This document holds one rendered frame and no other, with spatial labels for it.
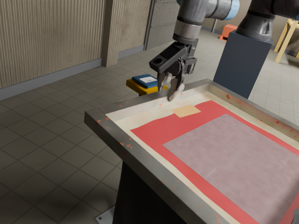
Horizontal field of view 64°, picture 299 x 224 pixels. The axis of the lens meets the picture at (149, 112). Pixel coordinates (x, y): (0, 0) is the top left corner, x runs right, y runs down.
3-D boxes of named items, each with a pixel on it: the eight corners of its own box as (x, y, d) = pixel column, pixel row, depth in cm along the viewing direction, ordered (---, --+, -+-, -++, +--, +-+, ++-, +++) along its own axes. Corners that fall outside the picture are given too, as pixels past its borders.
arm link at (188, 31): (191, 26, 65) (170, 17, 70) (187, 42, 68) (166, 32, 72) (206, 26, 70) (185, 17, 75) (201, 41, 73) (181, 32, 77)
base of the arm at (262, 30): (238, 29, 117) (246, 7, 112) (270, 38, 112) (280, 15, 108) (233, 32, 105) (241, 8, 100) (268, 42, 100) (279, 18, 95)
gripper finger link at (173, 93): (185, 101, 82) (189, 75, 79) (174, 105, 78) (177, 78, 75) (178, 98, 84) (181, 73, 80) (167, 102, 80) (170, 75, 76)
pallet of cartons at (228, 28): (256, 45, 758) (261, 32, 738) (253, 49, 698) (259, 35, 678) (223, 36, 792) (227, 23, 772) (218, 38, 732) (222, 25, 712)
